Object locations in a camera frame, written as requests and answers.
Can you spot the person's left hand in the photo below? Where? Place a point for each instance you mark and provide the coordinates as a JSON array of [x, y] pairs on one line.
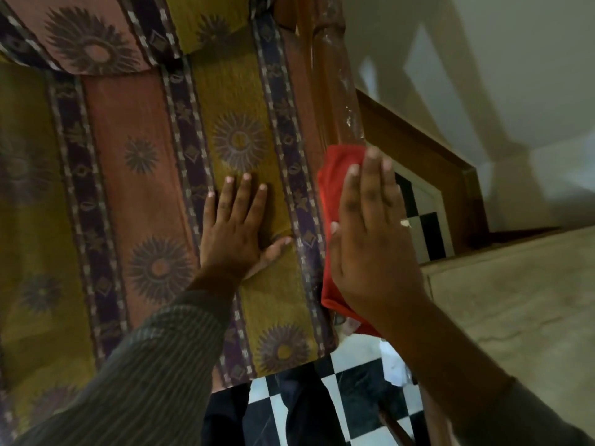
[[230, 241]]

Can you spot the person's right hand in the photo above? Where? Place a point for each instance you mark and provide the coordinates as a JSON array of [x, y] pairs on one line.
[[374, 264]]

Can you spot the person's left little finger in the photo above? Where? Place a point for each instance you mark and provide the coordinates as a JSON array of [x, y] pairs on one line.
[[210, 211]]

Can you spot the person's left thumb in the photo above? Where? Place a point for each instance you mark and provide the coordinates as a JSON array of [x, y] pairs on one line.
[[278, 249]]

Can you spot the person's right thumb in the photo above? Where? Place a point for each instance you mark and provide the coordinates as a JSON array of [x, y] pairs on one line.
[[335, 250]]

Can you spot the person's right little finger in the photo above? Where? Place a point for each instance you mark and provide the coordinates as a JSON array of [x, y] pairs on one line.
[[407, 236]]

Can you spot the person's left middle finger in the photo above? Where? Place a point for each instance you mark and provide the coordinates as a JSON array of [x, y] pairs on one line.
[[244, 199]]

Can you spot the person's right middle finger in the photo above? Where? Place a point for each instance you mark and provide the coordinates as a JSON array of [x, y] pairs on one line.
[[373, 185]]

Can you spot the red cleaning cloth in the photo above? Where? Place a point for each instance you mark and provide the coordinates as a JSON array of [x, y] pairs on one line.
[[332, 185]]

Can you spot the person's left forearm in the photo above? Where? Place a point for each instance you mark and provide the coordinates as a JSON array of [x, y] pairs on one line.
[[153, 376]]

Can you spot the person's right forearm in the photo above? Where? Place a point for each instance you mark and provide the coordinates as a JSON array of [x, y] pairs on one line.
[[446, 366]]

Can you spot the brown wooden sofa armrest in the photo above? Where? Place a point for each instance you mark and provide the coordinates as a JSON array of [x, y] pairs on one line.
[[332, 78]]

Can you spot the white crumpled paper scrap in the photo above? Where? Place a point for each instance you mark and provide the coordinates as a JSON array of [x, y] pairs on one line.
[[395, 362]]

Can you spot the patterned sofa back cushion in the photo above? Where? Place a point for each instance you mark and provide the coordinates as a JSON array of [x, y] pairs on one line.
[[93, 37]]

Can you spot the brown wooden furniture frame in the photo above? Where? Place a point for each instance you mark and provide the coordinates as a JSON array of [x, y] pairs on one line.
[[418, 148]]

